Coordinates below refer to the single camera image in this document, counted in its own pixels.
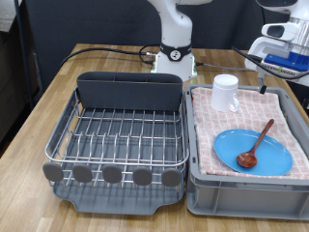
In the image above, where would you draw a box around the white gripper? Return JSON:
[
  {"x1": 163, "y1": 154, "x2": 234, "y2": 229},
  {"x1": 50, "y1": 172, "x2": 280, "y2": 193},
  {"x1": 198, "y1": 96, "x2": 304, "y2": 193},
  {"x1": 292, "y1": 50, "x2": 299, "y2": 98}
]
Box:
[{"x1": 244, "y1": 36, "x2": 309, "y2": 96}]

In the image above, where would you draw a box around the metal wire dish rack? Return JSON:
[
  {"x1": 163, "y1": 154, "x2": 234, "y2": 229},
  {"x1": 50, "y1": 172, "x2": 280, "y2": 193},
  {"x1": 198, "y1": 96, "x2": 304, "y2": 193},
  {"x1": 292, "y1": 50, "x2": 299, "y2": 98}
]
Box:
[{"x1": 42, "y1": 86, "x2": 191, "y2": 190}]

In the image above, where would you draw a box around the blue plate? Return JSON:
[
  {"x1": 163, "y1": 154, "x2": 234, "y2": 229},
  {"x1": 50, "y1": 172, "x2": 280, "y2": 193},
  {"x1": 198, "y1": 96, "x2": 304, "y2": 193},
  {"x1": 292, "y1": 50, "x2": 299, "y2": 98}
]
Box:
[{"x1": 213, "y1": 129, "x2": 295, "y2": 177}]

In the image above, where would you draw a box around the looped black cable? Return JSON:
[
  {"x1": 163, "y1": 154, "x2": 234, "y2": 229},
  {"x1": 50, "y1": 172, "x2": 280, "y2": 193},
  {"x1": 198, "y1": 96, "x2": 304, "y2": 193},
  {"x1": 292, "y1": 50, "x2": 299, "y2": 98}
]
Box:
[{"x1": 138, "y1": 43, "x2": 161, "y2": 65}]

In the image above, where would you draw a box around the brown wooden spoon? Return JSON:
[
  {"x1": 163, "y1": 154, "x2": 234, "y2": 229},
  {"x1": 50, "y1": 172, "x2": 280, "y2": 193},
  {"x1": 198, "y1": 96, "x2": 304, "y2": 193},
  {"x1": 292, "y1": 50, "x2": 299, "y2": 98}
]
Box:
[{"x1": 236, "y1": 118, "x2": 275, "y2": 169}]

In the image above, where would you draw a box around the grey plastic crate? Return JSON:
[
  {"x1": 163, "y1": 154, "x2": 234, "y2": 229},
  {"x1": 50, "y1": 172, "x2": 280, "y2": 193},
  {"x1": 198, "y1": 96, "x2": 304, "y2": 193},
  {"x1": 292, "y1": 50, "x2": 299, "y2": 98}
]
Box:
[{"x1": 183, "y1": 82, "x2": 309, "y2": 220}]

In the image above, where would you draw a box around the pink checked towel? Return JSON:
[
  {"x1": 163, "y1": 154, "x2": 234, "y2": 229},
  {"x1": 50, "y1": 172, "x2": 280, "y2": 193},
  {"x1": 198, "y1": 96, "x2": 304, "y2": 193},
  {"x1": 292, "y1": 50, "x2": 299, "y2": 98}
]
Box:
[{"x1": 191, "y1": 86, "x2": 309, "y2": 181}]

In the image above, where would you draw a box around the white wire dish rack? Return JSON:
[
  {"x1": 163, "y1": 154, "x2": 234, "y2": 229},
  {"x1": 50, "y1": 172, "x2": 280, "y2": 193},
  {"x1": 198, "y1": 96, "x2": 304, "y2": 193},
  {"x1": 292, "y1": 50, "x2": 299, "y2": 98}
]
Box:
[{"x1": 52, "y1": 91, "x2": 186, "y2": 217}]

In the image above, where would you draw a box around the wrist camera on blue mount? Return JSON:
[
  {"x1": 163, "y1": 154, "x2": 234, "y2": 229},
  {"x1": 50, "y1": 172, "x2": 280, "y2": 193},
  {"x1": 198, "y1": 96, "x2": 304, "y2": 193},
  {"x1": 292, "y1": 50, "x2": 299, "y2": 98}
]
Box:
[{"x1": 254, "y1": 51, "x2": 309, "y2": 80}]

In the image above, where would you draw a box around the dark grey backdrop curtain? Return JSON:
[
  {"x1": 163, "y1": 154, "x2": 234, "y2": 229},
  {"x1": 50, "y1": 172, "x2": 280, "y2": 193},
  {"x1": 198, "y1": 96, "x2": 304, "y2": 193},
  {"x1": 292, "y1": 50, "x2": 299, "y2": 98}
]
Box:
[{"x1": 24, "y1": 0, "x2": 309, "y2": 114}]

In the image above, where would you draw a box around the grey cable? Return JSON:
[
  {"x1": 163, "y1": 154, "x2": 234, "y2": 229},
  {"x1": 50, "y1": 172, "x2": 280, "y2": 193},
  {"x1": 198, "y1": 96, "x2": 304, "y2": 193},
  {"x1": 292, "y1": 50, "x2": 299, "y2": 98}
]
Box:
[{"x1": 194, "y1": 61, "x2": 250, "y2": 72}]

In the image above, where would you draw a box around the black camera cable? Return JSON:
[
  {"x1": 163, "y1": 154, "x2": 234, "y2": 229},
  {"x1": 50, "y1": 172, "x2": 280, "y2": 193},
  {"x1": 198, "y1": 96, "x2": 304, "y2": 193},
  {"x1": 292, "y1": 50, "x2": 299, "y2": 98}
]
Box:
[{"x1": 231, "y1": 45, "x2": 309, "y2": 80}]

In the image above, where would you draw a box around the dark grey utensil caddy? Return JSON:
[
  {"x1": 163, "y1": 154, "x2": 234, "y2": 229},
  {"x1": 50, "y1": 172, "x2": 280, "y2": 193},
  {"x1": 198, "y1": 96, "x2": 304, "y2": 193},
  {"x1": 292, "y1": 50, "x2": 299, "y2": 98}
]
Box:
[{"x1": 76, "y1": 71, "x2": 184, "y2": 112}]

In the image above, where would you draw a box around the white plastic mug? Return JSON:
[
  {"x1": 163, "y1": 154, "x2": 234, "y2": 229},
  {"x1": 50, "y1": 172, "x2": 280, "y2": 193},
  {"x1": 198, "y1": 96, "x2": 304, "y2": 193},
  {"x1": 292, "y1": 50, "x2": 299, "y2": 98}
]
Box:
[{"x1": 210, "y1": 73, "x2": 240, "y2": 113}]

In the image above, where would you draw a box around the dark metal pole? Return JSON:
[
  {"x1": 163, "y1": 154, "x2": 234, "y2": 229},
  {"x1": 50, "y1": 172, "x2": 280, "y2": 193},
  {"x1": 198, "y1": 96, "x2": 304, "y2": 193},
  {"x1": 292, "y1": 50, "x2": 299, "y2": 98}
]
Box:
[{"x1": 13, "y1": 0, "x2": 35, "y2": 109}]

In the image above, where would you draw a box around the long black cable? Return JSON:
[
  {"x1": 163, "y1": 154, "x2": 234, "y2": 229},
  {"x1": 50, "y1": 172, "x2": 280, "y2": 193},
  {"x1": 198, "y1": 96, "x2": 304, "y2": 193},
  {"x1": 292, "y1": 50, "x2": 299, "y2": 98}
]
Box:
[{"x1": 59, "y1": 47, "x2": 155, "y2": 69}]

